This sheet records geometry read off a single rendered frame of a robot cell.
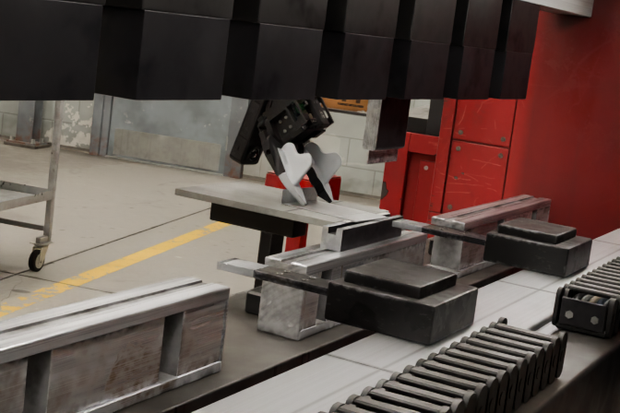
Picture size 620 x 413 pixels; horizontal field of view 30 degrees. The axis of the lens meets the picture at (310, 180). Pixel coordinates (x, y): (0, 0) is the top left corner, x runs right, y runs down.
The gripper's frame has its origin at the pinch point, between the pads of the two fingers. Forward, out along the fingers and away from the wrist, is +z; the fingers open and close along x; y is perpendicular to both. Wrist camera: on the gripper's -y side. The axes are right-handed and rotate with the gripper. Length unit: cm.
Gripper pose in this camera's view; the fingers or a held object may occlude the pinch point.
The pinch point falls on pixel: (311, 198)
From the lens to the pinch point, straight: 167.7
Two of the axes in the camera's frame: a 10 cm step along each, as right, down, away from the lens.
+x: 5.8, -0.4, 8.1
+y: 6.9, -4.9, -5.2
